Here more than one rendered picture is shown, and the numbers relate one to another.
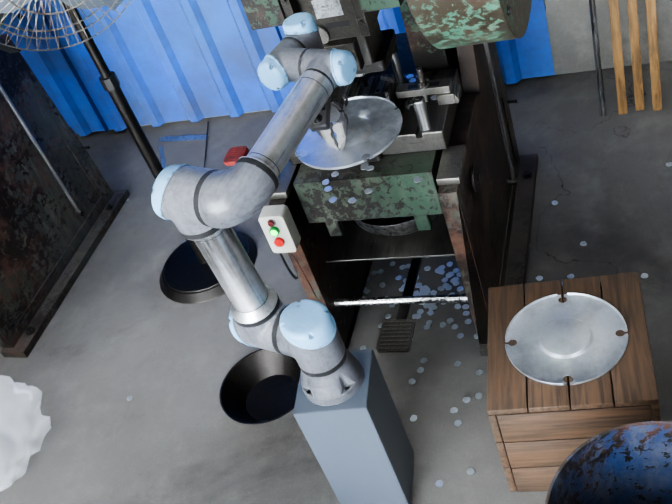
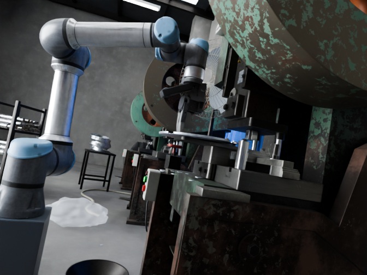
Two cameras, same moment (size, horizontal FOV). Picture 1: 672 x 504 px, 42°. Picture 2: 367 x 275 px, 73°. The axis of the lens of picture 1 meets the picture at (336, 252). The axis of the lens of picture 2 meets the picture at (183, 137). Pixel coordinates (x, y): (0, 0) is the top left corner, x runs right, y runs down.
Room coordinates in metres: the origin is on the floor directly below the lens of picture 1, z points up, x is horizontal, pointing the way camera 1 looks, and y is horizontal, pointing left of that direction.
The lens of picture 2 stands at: (1.28, -0.79, 0.72)
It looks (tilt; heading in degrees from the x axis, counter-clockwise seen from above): 4 degrees up; 48
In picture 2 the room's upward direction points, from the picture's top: 10 degrees clockwise
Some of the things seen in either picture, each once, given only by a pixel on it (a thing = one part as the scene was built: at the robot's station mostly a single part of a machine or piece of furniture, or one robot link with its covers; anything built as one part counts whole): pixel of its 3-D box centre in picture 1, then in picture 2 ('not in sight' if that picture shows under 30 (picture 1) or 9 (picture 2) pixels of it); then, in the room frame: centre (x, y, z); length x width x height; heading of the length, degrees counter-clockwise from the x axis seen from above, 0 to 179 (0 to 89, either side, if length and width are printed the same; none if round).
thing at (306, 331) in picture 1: (309, 334); (30, 159); (1.46, 0.12, 0.62); 0.13 x 0.12 x 0.14; 45
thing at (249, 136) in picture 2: not in sight; (250, 135); (2.11, -0.24, 0.84); 0.05 x 0.03 x 0.04; 62
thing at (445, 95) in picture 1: (426, 84); (276, 159); (2.04, -0.39, 0.76); 0.17 x 0.06 x 0.10; 62
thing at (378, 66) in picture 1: (356, 58); (254, 130); (2.13, -0.25, 0.86); 0.20 x 0.16 x 0.05; 62
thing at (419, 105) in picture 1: (421, 112); (242, 154); (1.93, -0.34, 0.75); 0.03 x 0.03 x 0.10; 62
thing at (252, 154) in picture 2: (366, 92); (248, 156); (2.12, -0.24, 0.76); 0.15 x 0.09 x 0.05; 62
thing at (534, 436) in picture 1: (573, 383); not in sight; (1.39, -0.44, 0.18); 0.40 x 0.38 x 0.35; 158
